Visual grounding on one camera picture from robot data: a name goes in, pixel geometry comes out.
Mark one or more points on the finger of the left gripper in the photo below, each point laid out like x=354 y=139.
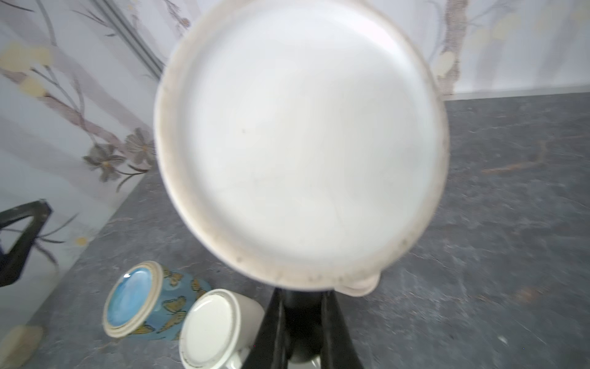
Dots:
x=13 y=262

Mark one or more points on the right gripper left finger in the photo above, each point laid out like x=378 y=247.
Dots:
x=269 y=350

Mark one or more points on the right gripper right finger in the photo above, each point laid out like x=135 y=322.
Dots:
x=337 y=350

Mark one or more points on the black and white mug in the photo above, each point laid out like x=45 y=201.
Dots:
x=304 y=143

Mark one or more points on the cream white mug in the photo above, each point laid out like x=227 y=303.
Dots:
x=219 y=330

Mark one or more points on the blue butterfly mug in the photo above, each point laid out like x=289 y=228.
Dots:
x=150 y=302

